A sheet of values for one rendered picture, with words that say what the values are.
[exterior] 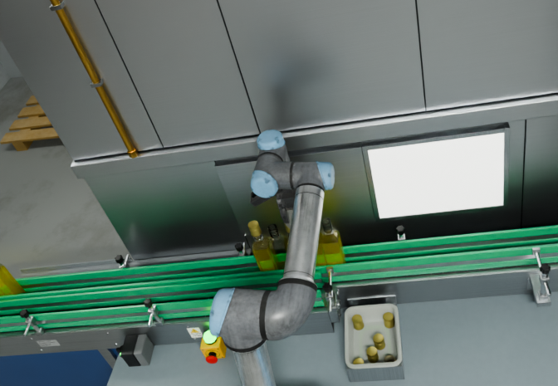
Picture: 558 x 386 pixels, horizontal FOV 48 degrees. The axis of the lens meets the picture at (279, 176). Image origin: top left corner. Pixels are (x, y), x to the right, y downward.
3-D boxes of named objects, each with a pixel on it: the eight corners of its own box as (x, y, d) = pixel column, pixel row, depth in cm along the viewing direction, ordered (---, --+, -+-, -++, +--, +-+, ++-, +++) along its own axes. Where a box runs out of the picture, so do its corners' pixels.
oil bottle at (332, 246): (347, 265, 214) (337, 223, 199) (347, 278, 209) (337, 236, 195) (331, 266, 215) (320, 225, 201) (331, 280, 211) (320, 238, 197)
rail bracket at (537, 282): (540, 282, 202) (545, 237, 187) (554, 327, 190) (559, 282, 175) (526, 284, 203) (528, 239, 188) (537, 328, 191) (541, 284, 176)
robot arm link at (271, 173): (286, 179, 161) (293, 151, 169) (245, 179, 164) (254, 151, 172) (291, 200, 167) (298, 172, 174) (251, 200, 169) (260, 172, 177)
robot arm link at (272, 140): (252, 147, 171) (258, 127, 177) (261, 176, 178) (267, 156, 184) (279, 145, 169) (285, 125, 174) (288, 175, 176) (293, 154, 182)
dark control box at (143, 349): (154, 346, 223) (146, 333, 218) (150, 366, 218) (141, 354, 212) (134, 348, 225) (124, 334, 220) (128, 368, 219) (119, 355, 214)
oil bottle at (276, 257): (297, 270, 217) (284, 229, 203) (297, 282, 213) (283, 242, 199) (281, 271, 218) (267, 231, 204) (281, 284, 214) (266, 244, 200)
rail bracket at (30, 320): (47, 329, 224) (29, 308, 215) (41, 348, 219) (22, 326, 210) (37, 330, 225) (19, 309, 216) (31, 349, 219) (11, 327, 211)
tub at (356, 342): (399, 317, 209) (397, 302, 203) (405, 378, 192) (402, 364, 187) (348, 321, 212) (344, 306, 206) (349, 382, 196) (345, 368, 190)
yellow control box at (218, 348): (228, 341, 218) (222, 329, 213) (225, 360, 212) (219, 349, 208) (209, 342, 219) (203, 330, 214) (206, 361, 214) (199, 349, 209)
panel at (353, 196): (506, 201, 205) (507, 121, 182) (508, 207, 203) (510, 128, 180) (243, 230, 223) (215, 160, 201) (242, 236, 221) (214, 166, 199)
